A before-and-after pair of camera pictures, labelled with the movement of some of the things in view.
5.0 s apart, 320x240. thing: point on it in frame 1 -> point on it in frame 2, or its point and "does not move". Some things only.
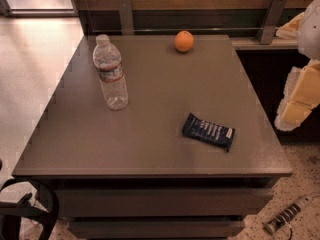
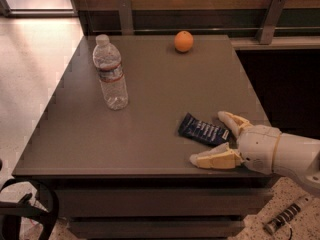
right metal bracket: [265, 34] does not move
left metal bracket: [126, 16] does not move
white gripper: [310, 30] -> [258, 147]
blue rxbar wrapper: [213, 133] does not move
